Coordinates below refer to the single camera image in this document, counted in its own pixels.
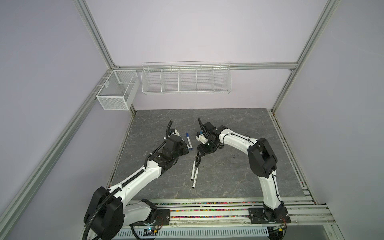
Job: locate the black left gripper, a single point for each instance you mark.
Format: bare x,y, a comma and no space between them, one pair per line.
185,150

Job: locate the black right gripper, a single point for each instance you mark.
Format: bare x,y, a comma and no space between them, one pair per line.
206,151

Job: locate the white marker blue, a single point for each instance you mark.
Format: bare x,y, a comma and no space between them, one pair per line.
189,141

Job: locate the white marker pen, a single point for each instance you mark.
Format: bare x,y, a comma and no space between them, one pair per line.
193,171
195,178

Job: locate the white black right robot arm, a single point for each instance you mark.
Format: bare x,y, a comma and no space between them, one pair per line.
262,162

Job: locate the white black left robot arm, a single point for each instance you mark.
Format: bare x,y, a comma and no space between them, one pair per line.
109,208

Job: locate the white mesh square basket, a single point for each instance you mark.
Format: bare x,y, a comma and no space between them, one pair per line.
119,90

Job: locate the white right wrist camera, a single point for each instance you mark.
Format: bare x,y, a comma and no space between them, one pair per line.
201,138

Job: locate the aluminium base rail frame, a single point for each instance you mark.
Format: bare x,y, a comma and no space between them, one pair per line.
229,218

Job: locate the white wire long basket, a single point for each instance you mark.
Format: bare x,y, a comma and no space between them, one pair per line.
193,77

